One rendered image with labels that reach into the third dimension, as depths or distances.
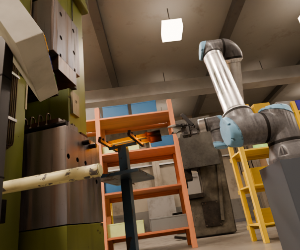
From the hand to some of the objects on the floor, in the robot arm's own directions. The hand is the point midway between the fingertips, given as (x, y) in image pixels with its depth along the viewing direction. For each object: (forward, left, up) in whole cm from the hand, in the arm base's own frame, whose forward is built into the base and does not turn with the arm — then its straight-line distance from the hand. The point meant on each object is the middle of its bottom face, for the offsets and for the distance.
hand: (169, 129), depth 174 cm
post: (+61, +94, -101) cm, 151 cm away
